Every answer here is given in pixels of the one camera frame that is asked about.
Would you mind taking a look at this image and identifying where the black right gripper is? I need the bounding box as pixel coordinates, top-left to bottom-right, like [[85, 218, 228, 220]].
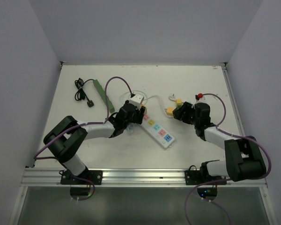
[[173, 101, 199, 126]]

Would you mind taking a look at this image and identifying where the green power strip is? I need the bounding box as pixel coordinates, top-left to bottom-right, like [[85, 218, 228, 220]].
[[93, 79, 115, 113]]

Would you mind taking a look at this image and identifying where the small yellow plug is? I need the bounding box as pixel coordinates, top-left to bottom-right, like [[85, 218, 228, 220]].
[[166, 107, 174, 116]]

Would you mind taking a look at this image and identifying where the white power strip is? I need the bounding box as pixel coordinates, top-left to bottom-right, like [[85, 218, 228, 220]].
[[140, 114, 176, 149]]

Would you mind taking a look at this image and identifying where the orange cube socket adapter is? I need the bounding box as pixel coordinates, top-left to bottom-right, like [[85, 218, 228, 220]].
[[141, 104, 147, 115]]

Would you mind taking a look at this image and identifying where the yellow USB charger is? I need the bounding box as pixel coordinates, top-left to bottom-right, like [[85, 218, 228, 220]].
[[176, 98, 183, 107]]

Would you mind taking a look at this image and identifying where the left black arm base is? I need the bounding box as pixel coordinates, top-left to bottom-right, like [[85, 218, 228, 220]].
[[59, 170, 103, 185]]

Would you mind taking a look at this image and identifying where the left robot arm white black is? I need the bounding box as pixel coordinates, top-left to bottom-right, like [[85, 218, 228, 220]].
[[43, 100, 146, 184]]

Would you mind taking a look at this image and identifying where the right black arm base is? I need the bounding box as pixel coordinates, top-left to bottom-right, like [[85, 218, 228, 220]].
[[184, 165, 227, 185]]

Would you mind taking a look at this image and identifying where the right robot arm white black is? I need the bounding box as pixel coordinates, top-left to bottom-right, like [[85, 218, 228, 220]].
[[173, 102, 266, 184]]

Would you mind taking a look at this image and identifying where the white three-pin plug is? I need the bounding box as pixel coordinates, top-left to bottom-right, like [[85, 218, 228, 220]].
[[169, 94, 176, 101]]

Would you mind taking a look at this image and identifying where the light blue charging cable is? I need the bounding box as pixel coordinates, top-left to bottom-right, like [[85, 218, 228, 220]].
[[125, 123, 141, 135]]

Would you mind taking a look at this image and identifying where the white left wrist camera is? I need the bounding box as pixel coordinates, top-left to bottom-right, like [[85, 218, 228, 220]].
[[129, 93, 144, 110]]

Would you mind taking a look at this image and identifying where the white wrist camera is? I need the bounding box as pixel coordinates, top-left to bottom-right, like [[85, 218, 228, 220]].
[[129, 93, 144, 110], [195, 93, 206, 104]]

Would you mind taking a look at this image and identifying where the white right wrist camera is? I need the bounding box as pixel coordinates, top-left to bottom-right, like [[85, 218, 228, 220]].
[[195, 93, 206, 104]]

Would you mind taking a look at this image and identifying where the black power cord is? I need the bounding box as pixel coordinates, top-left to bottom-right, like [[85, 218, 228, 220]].
[[74, 78, 96, 108]]

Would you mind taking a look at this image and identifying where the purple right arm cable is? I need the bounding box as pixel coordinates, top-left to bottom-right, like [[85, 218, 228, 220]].
[[185, 93, 272, 225]]

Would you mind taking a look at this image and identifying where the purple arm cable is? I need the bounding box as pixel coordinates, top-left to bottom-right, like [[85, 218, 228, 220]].
[[185, 93, 272, 225], [34, 76, 134, 161]]

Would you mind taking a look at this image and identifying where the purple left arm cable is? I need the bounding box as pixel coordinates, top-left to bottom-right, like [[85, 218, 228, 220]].
[[34, 76, 134, 161]]

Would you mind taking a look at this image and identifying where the aluminium mounting rail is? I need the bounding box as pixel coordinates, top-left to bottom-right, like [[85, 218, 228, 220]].
[[21, 167, 267, 188]]

